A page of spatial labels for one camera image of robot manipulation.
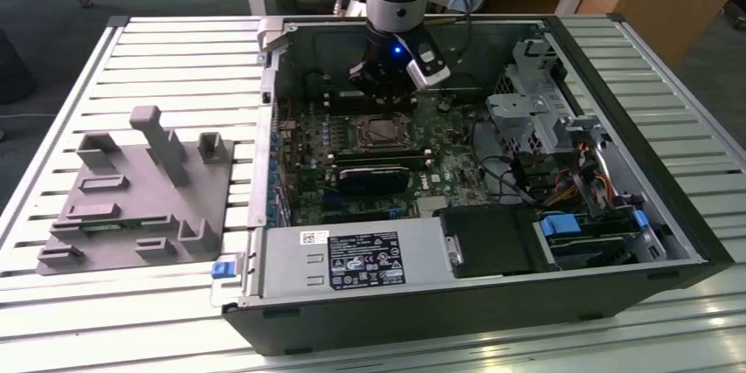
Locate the CPU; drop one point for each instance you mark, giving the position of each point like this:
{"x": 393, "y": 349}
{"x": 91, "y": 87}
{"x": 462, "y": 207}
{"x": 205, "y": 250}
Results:
{"x": 385, "y": 130}

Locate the CPU socket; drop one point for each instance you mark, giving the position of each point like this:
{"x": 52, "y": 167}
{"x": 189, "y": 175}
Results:
{"x": 382, "y": 116}

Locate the coin battery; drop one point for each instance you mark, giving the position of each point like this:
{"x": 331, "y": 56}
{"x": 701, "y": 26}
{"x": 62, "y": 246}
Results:
{"x": 446, "y": 102}

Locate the blue expansion card clip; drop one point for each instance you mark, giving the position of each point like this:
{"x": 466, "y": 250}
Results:
{"x": 271, "y": 212}
{"x": 273, "y": 191}
{"x": 274, "y": 168}
{"x": 275, "y": 139}

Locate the metal drive cage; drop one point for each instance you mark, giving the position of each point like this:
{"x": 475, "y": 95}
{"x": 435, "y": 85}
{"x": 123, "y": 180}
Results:
{"x": 513, "y": 106}

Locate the black graphics card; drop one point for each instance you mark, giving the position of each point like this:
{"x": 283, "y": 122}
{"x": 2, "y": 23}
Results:
{"x": 373, "y": 181}

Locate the green motherboard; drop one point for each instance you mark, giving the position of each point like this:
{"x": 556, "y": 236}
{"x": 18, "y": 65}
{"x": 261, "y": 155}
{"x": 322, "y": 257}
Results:
{"x": 461, "y": 172}

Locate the small silver heatsink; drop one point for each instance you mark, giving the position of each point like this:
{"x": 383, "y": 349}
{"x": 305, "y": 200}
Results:
{"x": 434, "y": 206}

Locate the black plastic fan shroud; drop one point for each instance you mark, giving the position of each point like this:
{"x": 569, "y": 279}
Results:
{"x": 490, "y": 237}

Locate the grey power supply unit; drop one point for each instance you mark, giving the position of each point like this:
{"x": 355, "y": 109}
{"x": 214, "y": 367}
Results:
{"x": 291, "y": 259}

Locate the hard disk in blue carrier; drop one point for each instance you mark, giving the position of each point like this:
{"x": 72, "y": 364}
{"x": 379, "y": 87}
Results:
{"x": 560, "y": 225}

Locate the grey parts rack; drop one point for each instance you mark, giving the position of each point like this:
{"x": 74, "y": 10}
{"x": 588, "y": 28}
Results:
{"x": 151, "y": 198}

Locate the blue case latch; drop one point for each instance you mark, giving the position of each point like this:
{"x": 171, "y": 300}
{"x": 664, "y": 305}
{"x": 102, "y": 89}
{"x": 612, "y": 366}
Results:
{"x": 223, "y": 270}

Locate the black open PC case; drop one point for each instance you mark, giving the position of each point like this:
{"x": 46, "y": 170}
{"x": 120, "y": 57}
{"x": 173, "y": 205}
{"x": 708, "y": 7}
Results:
{"x": 407, "y": 325}

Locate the green RAM stick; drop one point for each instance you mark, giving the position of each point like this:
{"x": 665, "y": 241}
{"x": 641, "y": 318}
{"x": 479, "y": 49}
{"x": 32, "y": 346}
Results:
{"x": 111, "y": 226}

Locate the black and white wrist camera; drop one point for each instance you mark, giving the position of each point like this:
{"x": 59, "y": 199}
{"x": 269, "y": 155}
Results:
{"x": 431, "y": 67}

